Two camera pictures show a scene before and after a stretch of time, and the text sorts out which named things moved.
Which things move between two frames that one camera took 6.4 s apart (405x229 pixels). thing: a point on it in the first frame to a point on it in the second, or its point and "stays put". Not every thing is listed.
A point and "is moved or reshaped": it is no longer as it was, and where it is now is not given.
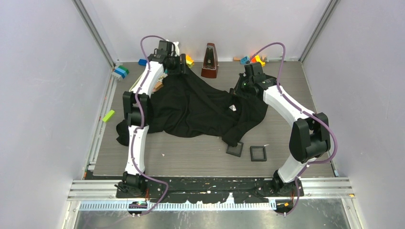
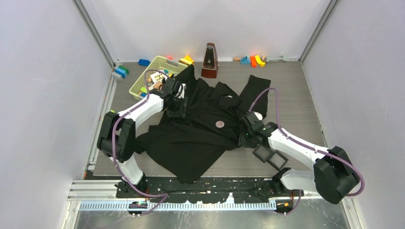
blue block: x=142 y=62 stays put
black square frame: x=258 y=160 to x=282 y=156
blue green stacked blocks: x=122 y=70 stays put
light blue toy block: x=244 y=59 stays put
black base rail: x=175 y=191 stays put
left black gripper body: x=175 y=68 to x=178 y=108
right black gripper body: x=243 y=87 to x=245 y=139
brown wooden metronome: x=209 y=67 stays put
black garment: x=187 y=105 is moved or reshaped
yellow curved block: x=258 y=59 stays put
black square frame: x=234 y=153 to x=263 y=153
